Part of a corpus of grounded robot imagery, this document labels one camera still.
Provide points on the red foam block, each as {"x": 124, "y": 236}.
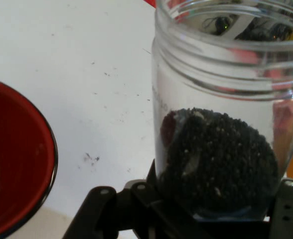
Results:
{"x": 150, "y": 2}

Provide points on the clear jar with black grains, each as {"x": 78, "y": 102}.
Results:
{"x": 216, "y": 154}

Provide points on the red bowl with black rim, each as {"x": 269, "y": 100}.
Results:
{"x": 14, "y": 154}

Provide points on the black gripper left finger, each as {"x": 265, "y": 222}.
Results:
{"x": 106, "y": 214}

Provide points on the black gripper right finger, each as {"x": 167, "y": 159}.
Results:
{"x": 286, "y": 211}

